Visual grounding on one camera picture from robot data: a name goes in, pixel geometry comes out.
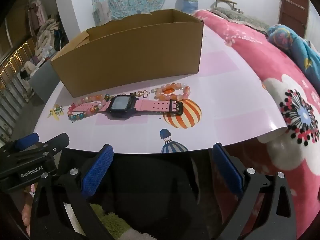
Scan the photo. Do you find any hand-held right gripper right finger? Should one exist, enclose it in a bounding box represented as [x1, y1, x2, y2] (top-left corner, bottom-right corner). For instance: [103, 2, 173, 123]
[212, 142, 298, 240]

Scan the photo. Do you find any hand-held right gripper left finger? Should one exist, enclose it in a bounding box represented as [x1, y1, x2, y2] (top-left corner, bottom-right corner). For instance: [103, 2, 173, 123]
[29, 144, 115, 240]

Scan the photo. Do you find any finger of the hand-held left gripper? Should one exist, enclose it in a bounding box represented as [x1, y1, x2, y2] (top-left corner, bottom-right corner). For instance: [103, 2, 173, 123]
[14, 132, 40, 151]
[37, 132, 70, 156]

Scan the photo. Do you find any multicolour bead bracelet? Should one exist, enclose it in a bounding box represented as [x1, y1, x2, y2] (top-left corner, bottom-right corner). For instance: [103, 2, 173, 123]
[67, 94, 112, 122]

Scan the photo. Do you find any pink strap digital watch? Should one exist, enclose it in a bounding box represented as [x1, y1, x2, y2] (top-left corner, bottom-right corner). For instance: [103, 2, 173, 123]
[75, 94, 184, 117]

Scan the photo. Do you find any gold butterfly chain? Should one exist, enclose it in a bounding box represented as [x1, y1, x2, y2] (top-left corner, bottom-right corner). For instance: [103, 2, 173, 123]
[130, 90, 150, 98]

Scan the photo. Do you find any orange pink bead bracelet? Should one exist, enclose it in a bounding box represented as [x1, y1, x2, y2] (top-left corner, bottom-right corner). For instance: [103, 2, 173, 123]
[155, 83, 191, 102]

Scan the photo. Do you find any brown cardboard box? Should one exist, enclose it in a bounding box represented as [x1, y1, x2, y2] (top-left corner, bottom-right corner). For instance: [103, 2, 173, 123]
[51, 9, 204, 98]

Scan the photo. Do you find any person's left hand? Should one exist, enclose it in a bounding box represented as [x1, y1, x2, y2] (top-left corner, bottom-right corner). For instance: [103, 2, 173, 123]
[21, 200, 33, 233]

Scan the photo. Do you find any green fluffy cloth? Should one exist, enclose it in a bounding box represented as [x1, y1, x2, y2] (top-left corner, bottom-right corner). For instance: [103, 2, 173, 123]
[64, 202, 150, 240]

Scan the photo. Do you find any pink floral blanket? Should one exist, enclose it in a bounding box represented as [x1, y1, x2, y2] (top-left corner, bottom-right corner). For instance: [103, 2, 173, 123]
[194, 9, 320, 240]

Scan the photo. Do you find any hanging pink garment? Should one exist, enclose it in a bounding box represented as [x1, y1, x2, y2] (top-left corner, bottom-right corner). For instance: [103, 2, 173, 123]
[27, 0, 44, 30]

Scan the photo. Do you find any blue printed blanket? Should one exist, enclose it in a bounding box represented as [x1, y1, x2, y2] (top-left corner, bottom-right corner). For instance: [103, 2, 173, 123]
[266, 24, 320, 90]

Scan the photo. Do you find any grey patterned pillow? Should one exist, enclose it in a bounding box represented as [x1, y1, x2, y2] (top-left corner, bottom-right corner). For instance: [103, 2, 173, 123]
[209, 7, 270, 33]

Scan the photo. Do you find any wooden chair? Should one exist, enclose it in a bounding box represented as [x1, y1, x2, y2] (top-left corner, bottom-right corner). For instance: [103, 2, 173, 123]
[214, 0, 237, 10]

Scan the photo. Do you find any blue water jug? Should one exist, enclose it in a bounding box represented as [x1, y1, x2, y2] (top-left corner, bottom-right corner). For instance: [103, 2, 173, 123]
[180, 0, 200, 14]

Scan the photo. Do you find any brown wooden door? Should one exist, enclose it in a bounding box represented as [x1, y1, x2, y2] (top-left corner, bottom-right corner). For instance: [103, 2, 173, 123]
[279, 0, 310, 39]

